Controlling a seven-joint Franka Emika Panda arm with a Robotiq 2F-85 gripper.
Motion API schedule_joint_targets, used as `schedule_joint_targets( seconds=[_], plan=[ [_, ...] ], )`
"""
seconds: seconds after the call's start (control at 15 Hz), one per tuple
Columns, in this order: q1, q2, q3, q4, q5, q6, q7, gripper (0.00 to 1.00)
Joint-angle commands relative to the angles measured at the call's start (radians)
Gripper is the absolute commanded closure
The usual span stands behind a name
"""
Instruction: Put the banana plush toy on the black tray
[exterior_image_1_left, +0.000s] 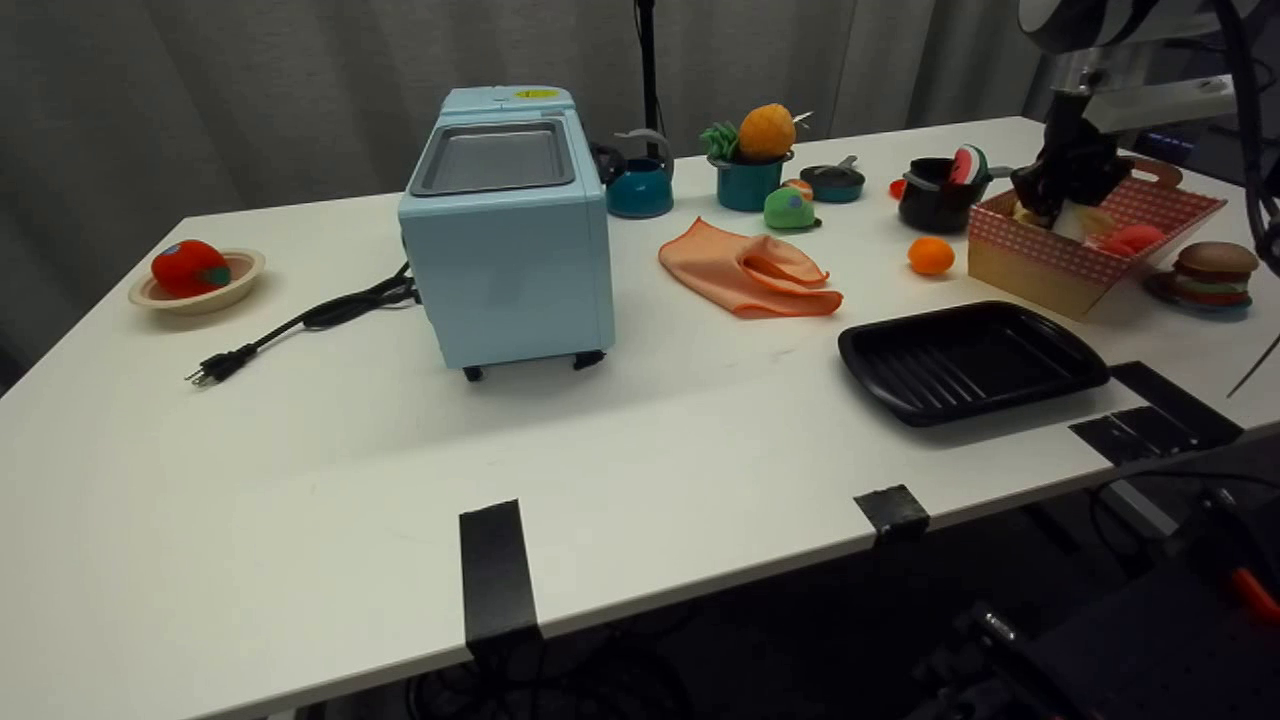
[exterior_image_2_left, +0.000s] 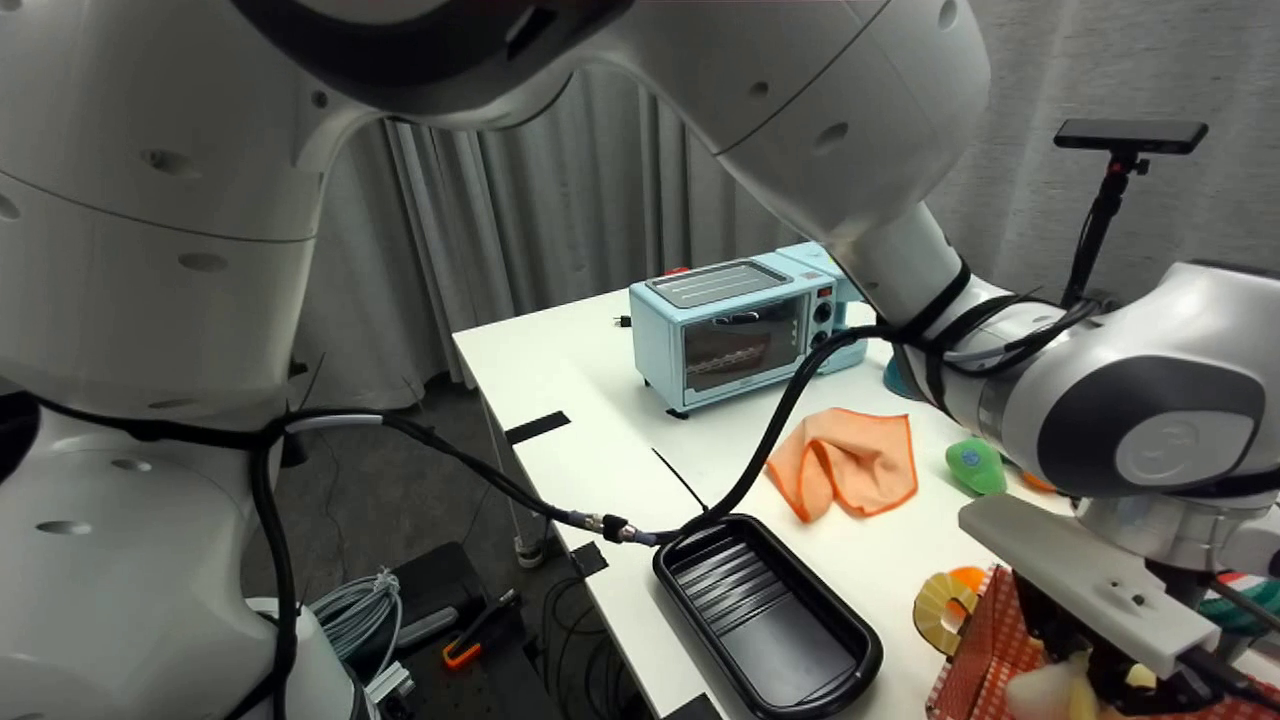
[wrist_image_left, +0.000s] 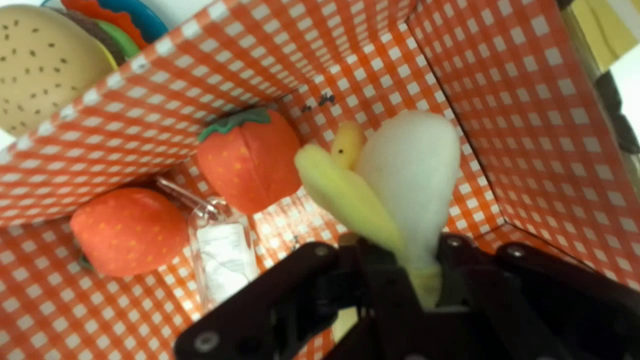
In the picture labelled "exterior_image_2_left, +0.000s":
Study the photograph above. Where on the orange microfiber cloth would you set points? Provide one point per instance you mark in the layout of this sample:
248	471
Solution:
854	463

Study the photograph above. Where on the black tape strip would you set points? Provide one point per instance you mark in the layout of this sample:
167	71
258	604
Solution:
588	562
536	430

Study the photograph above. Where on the green plush toy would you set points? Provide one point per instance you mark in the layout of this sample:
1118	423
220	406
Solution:
975	466

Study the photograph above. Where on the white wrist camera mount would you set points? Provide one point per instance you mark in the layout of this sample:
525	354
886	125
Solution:
1065	566

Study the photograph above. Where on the black plastic tray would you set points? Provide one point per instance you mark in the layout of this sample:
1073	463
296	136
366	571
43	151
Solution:
761	615

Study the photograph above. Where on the black camera tripod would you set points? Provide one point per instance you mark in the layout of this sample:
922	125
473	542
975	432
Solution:
1104	215

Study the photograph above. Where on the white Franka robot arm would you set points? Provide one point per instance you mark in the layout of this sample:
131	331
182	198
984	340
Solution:
161	267

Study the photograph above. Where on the yellow lemon slice toy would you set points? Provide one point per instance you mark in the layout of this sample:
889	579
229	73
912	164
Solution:
932	615

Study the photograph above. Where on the light blue toaster oven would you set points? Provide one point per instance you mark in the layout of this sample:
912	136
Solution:
720	345

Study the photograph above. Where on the green white red striped toy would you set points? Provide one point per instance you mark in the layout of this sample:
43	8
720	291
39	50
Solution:
1246	604

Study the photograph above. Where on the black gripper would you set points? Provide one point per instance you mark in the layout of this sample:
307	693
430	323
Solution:
1202	690

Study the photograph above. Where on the small orange ball toy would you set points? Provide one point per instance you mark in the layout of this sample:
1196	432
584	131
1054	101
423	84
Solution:
965	579

